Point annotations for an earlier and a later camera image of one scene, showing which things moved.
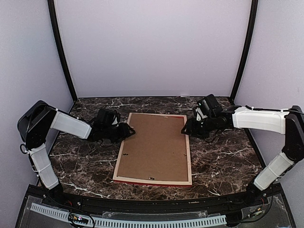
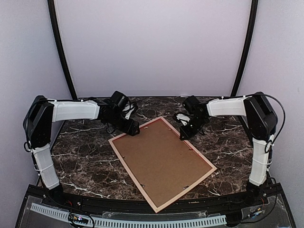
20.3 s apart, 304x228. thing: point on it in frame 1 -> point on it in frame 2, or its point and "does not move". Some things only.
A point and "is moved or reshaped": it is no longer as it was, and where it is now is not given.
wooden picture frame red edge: (157, 154) is moved or reshaped
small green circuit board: (77, 219) does not move
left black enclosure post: (52, 15) does not move
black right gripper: (191, 129) -> (187, 134)
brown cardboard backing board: (157, 150) is moved or reshaped
